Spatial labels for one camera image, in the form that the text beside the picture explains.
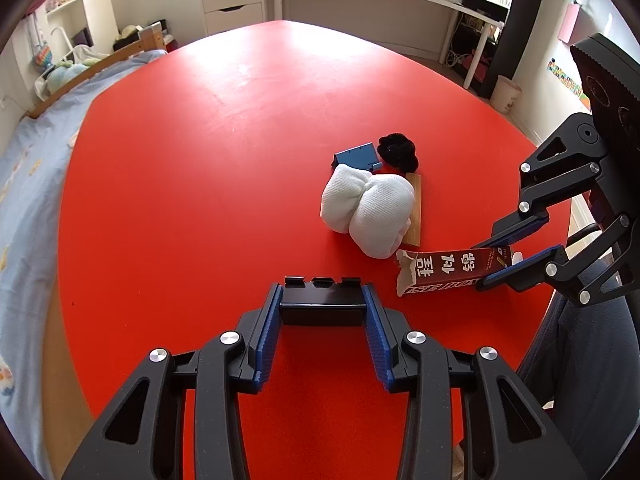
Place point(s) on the small black sock ball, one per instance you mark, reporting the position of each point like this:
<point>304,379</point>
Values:
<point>399,152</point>

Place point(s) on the person's dark trouser leg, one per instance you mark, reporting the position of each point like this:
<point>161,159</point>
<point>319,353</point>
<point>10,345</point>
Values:
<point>585,360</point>

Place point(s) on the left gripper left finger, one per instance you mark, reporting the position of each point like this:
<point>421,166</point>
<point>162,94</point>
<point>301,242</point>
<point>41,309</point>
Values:
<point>139,433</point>

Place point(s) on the wooden stick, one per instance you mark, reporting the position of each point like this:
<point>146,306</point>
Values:
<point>413,234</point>

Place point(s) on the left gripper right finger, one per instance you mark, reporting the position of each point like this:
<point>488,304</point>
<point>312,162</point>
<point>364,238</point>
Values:
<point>506,433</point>

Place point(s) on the bed with blue sheet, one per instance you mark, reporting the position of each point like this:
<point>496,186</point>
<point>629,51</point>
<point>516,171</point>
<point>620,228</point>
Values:
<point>33,170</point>

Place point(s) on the white sock ball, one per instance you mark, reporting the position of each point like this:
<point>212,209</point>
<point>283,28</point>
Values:
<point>373,209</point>

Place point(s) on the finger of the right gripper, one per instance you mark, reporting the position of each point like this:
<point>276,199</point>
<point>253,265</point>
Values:
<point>514,227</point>
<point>525,274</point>

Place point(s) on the white waste bin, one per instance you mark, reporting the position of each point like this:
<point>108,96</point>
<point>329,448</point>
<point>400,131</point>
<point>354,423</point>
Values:
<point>505,93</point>

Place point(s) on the white drawer cabinet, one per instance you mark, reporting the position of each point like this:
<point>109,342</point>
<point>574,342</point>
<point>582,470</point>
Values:
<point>224,15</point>

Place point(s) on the blue plastic clip piece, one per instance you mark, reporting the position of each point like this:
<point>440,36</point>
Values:
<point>363,157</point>

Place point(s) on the white desk by window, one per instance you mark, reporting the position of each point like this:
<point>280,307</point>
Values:
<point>417,28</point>

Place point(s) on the black plastic block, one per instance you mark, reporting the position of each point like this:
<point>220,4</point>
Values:
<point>322,302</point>

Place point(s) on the red plastic table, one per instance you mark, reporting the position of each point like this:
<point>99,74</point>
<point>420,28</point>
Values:
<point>195,184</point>

